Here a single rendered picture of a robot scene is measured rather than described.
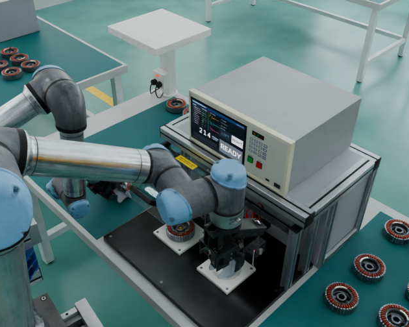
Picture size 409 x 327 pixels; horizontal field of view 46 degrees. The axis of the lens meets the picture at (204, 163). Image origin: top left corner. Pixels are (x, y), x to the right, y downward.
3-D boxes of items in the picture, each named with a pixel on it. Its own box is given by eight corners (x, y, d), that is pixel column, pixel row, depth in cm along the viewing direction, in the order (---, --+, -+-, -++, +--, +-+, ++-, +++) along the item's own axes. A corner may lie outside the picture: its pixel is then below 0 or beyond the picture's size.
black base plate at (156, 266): (223, 350, 149) (223, 346, 148) (104, 240, 185) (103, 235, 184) (312, 267, 175) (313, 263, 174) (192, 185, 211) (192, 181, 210)
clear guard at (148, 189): (163, 224, 156) (163, 211, 153) (119, 189, 170) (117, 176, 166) (232, 180, 174) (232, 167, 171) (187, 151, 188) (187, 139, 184)
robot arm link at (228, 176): (200, 163, 101) (235, 151, 104) (200, 201, 108) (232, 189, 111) (219, 184, 96) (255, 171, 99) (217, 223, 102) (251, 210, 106)
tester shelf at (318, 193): (304, 229, 146) (306, 218, 143) (160, 137, 184) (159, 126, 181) (378, 167, 171) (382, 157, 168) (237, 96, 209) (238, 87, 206)
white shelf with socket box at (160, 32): (160, 133, 242) (156, 49, 214) (117, 106, 263) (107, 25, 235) (210, 108, 262) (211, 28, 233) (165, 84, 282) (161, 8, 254)
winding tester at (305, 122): (283, 196, 151) (291, 144, 138) (189, 139, 175) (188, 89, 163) (350, 146, 173) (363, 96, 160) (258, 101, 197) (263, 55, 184)
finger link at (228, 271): (212, 285, 121) (213, 261, 115) (230, 274, 124) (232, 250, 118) (220, 293, 119) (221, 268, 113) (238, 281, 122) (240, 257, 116)
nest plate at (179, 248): (179, 255, 177) (179, 253, 176) (153, 233, 185) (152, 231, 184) (208, 235, 185) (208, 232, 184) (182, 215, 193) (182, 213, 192)
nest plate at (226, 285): (226, 294, 163) (226, 292, 162) (196, 270, 171) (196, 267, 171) (256, 270, 171) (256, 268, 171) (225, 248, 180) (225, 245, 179)
